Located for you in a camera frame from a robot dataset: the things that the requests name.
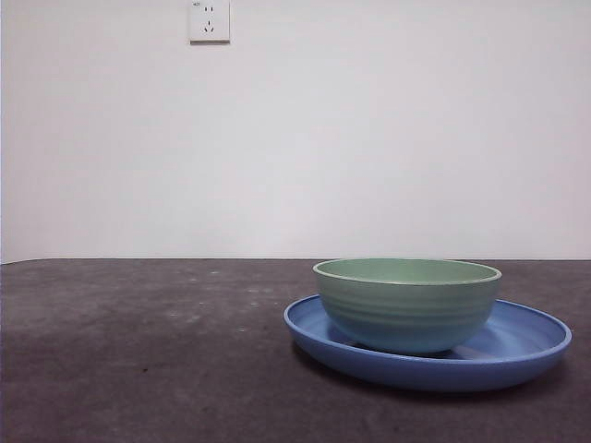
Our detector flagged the green ribbed bowl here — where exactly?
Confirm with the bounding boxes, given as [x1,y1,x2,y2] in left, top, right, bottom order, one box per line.
[312,257,503,355]

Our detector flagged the blue round plate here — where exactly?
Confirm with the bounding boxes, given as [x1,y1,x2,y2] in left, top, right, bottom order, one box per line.
[283,293,573,393]

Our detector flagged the white wall socket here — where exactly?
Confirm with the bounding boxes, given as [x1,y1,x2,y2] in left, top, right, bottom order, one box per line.
[188,0,231,45]

